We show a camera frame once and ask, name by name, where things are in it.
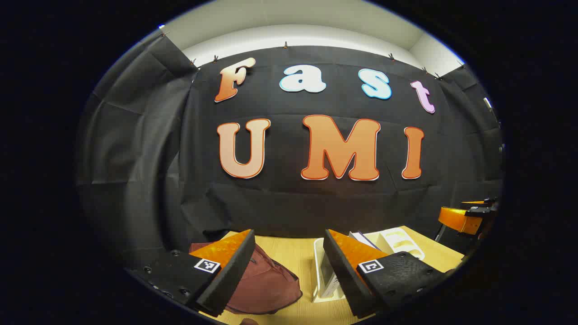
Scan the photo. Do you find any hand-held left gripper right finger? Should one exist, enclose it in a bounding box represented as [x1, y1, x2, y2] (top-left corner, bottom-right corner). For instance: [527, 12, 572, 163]
[322, 229, 453, 319]

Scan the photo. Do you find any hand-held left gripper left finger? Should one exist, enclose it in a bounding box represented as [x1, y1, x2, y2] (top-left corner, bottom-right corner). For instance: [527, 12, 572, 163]
[129, 229, 256, 317]

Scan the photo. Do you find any maroon schoolbag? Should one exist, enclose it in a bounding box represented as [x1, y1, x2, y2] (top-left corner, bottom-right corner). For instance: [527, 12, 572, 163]
[189, 243, 303, 316]

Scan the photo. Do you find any white book with dark cover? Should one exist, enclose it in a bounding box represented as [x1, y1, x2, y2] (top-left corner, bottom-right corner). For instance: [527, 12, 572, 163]
[349, 231, 384, 251]

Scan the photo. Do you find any white bookshelf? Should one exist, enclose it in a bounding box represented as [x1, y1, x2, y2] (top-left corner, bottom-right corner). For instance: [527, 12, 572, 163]
[311, 226, 426, 304]

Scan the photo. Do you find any black backdrop cloth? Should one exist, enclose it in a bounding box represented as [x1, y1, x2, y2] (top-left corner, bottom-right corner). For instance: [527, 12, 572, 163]
[76, 34, 504, 271]

